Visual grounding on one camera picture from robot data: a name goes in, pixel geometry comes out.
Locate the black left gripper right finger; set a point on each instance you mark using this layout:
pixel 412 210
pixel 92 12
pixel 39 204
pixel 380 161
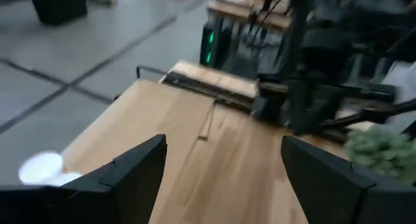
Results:
pixel 331 191

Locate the black computer tower green lights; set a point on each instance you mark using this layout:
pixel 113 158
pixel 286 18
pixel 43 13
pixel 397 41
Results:
pixel 211 45

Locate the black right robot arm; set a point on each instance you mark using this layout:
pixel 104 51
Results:
pixel 299 87

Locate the wooden office desk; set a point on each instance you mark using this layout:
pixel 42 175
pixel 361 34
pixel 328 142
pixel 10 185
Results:
pixel 234 9

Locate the wooden shelf black metal frame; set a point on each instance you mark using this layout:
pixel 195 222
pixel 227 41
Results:
pixel 211 169

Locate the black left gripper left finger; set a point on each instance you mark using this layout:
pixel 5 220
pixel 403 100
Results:
pixel 123 191

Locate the black floor box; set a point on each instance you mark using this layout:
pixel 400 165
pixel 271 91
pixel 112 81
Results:
pixel 57 6

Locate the small green artificial plant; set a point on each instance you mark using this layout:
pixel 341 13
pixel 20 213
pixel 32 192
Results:
pixel 380 152

